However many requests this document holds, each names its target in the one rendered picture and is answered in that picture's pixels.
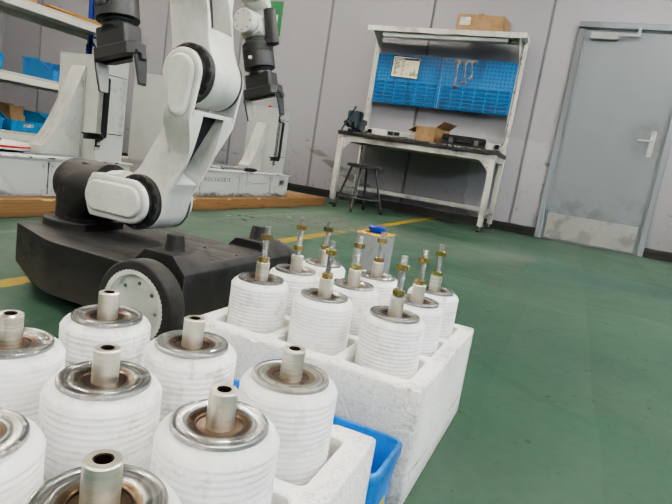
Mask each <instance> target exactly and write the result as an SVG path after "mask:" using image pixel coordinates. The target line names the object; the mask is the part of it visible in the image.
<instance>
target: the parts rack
mask: <svg viewBox="0 0 672 504"><path fill-rule="evenodd" d="M0 12H1V13H4V14H7V15H10V16H13V17H17V18H20V19H23V20H26V21H29V22H32V23H35V24H38V25H42V26H45V27H48V28H51V29H54V30H57V31H60V32H63V33H67V34H70V35H73V36H76V37H79V38H82V39H85V40H86V54H92V46H93V47H94V48H95V47H96V45H95V44H94V42H93V39H96V37H93V36H94V35H96V28H97V27H101V26H98V25H96V24H93V23H90V22H87V21H85V20H82V19H79V18H76V17H73V16H71V15H68V14H65V13H62V12H59V11H57V10H54V9H51V8H48V7H45V6H43V5H40V4H37V3H34V2H32V1H29V0H0ZM88 18H90V19H93V20H94V19H95V9H94V0H89V12H88ZM0 82H5V83H10V84H15V85H20V86H25V87H30V88H35V89H40V90H45V91H50V92H55V93H58V92H59V82H56V81H52V80H47V79H43V78H38V77H34V76H29V75H25V74H20V73H16V72H11V71H7V70H2V69H0ZM36 135H37V134H35V133H26V132H17V131H10V130H4V129H1V130H0V138H1V139H8V140H17V141H27V142H30V141H31V140H32V139H33V138H34V137H35V136H36Z"/></svg>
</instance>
